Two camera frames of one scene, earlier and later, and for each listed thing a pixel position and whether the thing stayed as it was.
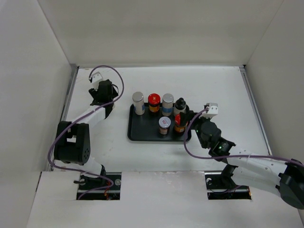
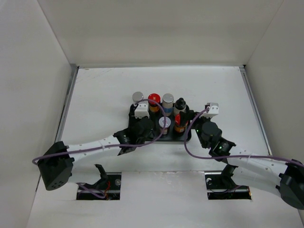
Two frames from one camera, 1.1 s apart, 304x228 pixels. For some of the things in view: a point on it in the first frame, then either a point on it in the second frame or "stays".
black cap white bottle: (180, 106) stays
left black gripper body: (94, 93) → (137, 119)
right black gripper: (185, 117) stays
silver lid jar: (167, 109) stays
